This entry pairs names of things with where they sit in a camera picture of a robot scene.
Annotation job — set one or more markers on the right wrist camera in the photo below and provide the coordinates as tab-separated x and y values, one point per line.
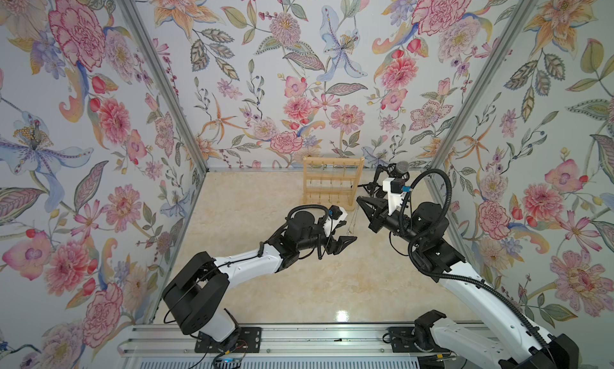
397	194

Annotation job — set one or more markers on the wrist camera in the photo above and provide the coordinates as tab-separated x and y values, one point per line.
336	218
397	194

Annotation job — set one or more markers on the aluminium mounting rail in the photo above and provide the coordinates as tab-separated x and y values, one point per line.
277	340

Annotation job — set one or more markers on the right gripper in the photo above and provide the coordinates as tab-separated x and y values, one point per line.
379	215

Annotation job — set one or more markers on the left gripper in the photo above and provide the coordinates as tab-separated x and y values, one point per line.
331	242

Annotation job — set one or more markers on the black microphone on tripod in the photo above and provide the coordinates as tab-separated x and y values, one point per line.
399	170

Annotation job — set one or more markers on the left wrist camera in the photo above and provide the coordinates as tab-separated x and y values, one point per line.
336	218

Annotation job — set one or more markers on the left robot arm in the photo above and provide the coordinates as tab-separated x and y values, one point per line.
194	296

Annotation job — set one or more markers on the wooden jewelry display stand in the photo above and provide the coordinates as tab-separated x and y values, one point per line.
332	181

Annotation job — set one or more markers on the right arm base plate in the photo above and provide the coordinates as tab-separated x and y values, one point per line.
408	339

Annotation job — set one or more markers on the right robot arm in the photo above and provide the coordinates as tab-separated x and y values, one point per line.
519	342

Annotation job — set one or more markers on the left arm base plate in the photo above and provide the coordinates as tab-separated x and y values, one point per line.
243	340

